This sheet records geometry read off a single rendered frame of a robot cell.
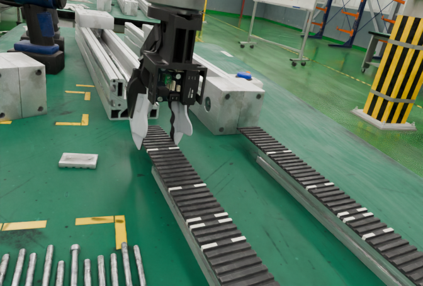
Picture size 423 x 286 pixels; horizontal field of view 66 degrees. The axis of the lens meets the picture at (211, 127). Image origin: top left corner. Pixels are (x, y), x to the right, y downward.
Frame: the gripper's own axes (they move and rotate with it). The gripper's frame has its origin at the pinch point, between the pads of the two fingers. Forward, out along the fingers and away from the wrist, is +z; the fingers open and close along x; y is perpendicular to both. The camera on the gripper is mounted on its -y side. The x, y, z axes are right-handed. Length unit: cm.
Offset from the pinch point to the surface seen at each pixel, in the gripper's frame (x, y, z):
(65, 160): -13.3, 0.3, 2.7
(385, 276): 17.3, 30.9, 2.4
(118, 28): 29, -188, 12
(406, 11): 309, -183, -34
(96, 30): 0, -74, -4
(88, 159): -10.2, -0.1, 3.0
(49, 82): -14.9, -39.2, 3.6
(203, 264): -1.7, 23.7, 2.4
